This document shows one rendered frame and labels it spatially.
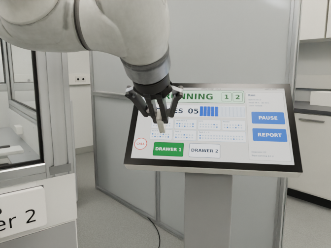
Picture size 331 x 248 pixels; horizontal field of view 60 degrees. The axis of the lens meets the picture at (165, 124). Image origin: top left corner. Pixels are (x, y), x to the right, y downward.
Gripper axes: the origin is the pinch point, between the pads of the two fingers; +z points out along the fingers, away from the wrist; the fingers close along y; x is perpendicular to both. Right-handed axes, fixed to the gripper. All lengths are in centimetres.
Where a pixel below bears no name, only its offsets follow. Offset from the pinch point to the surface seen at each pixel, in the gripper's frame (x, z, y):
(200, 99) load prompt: -18.8, 17.0, -9.1
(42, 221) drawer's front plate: 23.9, 15.1, 32.6
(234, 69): -75, 67, -26
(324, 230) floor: -14, 189, -106
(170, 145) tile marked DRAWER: -1.5, 17.1, -0.6
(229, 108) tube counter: -15.7, 17.0, -18.7
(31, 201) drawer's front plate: 19.9, 9.7, 34.2
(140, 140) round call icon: -2.9, 17.1, 9.0
